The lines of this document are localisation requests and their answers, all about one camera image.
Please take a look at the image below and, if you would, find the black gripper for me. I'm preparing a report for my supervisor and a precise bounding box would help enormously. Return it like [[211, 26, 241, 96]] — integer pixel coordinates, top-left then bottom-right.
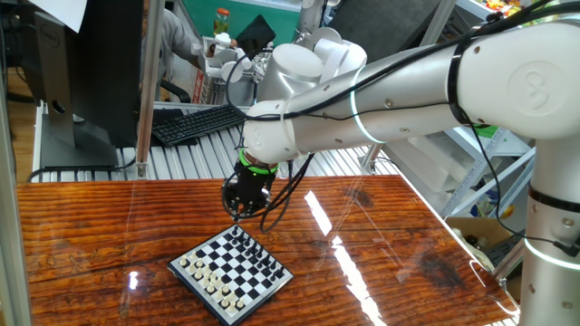
[[220, 163, 277, 219]]

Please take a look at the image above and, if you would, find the black white magnetic chessboard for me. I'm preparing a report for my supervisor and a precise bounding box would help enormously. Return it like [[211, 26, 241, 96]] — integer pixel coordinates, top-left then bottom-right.
[[166, 223, 295, 326]]

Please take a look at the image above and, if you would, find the black computer keyboard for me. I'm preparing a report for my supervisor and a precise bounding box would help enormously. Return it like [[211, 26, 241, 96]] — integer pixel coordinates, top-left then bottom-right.
[[150, 103, 248, 149]]

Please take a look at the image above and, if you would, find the aluminium equipment case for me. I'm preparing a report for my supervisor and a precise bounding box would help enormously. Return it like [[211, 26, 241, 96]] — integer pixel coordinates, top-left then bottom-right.
[[210, 58, 259, 108]]

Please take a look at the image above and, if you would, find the black office chair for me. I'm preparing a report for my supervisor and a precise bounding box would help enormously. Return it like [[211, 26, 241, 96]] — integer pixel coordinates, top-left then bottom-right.
[[161, 80, 193, 104]]

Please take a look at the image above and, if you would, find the white box red print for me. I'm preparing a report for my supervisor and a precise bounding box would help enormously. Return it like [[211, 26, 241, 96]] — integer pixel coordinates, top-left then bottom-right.
[[190, 57, 208, 105]]

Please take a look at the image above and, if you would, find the wood grain table mat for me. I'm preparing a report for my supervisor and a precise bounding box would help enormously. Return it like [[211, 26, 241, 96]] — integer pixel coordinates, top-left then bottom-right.
[[16, 175, 537, 326]]

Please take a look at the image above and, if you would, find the white haptic teleoperation device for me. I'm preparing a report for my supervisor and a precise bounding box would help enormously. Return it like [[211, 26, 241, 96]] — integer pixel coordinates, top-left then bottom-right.
[[192, 26, 369, 85]]

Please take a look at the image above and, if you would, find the black tablet screen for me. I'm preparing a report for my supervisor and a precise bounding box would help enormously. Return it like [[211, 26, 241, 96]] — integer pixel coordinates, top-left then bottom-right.
[[235, 14, 276, 58]]

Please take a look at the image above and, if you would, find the person in grey shirt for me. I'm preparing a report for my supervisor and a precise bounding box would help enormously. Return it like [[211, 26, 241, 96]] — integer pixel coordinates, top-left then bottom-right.
[[142, 6, 205, 103]]

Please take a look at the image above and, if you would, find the green bottle orange cap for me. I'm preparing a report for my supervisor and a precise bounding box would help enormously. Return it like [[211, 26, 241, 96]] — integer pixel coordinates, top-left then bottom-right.
[[213, 6, 231, 35]]

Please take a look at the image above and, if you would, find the white foam packaging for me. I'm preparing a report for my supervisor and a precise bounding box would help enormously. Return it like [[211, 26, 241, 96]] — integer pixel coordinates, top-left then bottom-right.
[[384, 130, 481, 214]]

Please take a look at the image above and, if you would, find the black Dell monitor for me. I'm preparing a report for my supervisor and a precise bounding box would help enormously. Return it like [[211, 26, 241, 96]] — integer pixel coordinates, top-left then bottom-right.
[[20, 0, 145, 171]]

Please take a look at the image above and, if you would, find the grey robot column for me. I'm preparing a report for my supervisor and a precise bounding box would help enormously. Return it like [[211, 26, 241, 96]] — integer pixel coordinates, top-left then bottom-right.
[[294, 0, 341, 35]]

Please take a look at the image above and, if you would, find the dark grey board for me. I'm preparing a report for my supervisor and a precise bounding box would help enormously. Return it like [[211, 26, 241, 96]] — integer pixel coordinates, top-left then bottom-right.
[[332, 0, 444, 58]]

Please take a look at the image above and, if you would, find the brown cardboard box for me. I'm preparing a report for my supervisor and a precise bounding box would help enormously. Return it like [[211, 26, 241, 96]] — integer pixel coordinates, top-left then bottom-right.
[[446, 216, 527, 273]]

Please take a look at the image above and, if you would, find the colourful plastic bag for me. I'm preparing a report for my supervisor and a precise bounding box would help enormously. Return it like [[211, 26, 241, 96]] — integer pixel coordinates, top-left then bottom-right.
[[469, 187, 517, 220]]

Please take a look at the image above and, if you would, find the white paper sheet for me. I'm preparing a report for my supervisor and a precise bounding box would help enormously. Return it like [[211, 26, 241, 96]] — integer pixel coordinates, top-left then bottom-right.
[[27, 0, 88, 34]]

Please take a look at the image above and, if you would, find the black electronic device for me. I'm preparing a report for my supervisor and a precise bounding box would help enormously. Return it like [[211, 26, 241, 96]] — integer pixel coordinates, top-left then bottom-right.
[[483, 235, 527, 269]]

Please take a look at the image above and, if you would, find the colourful toy pile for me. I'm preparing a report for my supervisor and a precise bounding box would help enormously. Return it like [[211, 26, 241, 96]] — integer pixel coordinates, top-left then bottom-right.
[[483, 0, 522, 13]]

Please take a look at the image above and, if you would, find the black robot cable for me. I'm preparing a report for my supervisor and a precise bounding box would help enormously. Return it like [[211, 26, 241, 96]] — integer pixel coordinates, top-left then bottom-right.
[[220, 0, 580, 258]]

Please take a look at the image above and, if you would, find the black monitor cable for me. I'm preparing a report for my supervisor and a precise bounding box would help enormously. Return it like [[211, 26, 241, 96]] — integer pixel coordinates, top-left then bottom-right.
[[26, 156, 138, 183]]

